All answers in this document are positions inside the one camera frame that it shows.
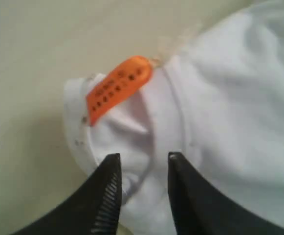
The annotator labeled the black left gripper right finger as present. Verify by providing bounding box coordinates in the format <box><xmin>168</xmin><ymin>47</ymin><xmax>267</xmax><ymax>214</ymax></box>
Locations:
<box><xmin>168</xmin><ymin>152</ymin><xmax>284</xmax><ymax>235</ymax></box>

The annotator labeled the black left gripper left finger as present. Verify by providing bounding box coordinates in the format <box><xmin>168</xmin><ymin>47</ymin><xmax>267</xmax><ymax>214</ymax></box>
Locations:
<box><xmin>15</xmin><ymin>153</ymin><xmax>121</xmax><ymax>235</ymax></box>

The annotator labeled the white t-shirt red lettering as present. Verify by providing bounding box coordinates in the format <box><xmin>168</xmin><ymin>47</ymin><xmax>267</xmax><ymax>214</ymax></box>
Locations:
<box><xmin>64</xmin><ymin>0</ymin><xmax>284</xmax><ymax>235</ymax></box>

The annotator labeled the orange neck label tag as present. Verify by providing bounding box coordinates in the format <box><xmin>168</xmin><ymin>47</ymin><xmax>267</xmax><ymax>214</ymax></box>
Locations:
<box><xmin>86</xmin><ymin>55</ymin><xmax>154</xmax><ymax>126</ymax></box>

